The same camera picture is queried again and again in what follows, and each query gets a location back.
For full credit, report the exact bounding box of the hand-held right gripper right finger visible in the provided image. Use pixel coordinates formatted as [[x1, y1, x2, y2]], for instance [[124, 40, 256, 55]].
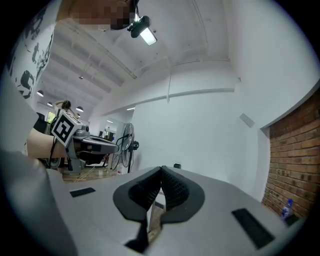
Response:
[[159, 165, 206, 225]]

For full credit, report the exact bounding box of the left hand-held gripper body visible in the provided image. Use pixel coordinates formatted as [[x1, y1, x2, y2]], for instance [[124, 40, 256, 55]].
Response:
[[50, 110, 120, 176]]

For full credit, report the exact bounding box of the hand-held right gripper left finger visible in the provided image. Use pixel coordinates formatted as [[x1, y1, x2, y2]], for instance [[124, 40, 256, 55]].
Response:
[[112, 165, 163, 223]]

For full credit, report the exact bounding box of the person's left forearm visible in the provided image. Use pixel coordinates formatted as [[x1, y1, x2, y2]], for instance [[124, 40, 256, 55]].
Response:
[[26, 126, 69, 160]]

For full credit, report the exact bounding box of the black standing fan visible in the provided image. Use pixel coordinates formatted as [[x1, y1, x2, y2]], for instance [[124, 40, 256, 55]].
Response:
[[109, 122, 136, 175]]

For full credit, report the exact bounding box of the white shirt with black print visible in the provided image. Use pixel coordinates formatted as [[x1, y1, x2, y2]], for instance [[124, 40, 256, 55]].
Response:
[[4, 5, 56, 157]]

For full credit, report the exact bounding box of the clear water bottle blue label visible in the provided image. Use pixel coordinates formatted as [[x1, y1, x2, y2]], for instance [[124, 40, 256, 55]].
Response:
[[279, 198, 295, 222]]

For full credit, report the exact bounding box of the long ceiling lamp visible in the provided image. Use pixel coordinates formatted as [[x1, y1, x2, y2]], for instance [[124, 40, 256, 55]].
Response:
[[139, 26, 158, 47]]

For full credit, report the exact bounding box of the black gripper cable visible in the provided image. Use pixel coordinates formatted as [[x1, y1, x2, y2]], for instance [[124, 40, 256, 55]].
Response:
[[48, 135, 58, 170]]

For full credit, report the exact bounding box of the grey wall panel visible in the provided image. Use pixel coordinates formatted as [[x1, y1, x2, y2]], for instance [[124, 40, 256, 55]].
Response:
[[239, 112, 256, 129]]

